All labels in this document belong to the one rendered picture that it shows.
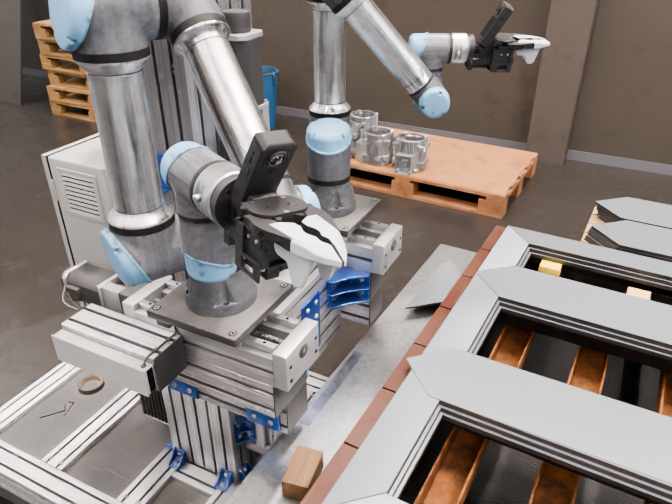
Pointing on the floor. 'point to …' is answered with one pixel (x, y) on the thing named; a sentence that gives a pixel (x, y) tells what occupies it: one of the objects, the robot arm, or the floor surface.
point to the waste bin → (270, 91)
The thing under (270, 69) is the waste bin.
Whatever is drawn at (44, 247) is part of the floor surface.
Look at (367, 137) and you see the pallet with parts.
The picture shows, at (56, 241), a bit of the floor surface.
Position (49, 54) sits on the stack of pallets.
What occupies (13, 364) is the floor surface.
